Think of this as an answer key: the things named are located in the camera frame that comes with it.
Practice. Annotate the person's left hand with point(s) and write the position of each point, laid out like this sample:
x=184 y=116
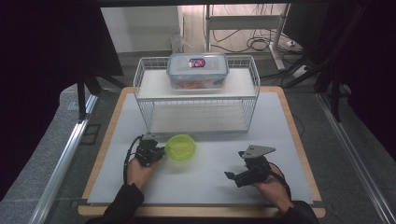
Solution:
x=138 y=174

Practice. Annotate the white power strip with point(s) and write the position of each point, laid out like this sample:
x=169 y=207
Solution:
x=301 y=71

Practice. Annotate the white table mat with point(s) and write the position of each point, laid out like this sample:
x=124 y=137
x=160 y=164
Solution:
x=202 y=183

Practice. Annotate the white desk frame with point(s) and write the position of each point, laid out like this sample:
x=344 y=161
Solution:
x=243 y=22

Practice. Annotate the green round lidded container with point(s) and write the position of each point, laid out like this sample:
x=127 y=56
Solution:
x=180 y=147

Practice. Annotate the black curtain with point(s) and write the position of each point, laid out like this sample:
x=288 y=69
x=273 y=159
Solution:
x=370 y=68
x=40 y=77

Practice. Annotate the clear rectangular food container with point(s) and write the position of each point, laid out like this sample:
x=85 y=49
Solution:
x=197 y=73

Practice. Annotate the aluminium rail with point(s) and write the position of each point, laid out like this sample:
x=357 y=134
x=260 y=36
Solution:
x=62 y=161
x=351 y=149

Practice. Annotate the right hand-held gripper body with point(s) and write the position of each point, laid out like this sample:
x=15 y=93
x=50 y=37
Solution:
x=257 y=169

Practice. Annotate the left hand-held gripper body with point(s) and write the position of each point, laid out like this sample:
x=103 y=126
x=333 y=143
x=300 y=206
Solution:
x=146 y=152

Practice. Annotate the black metal stand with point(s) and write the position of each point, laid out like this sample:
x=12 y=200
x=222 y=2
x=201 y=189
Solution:
x=334 y=99
x=82 y=99

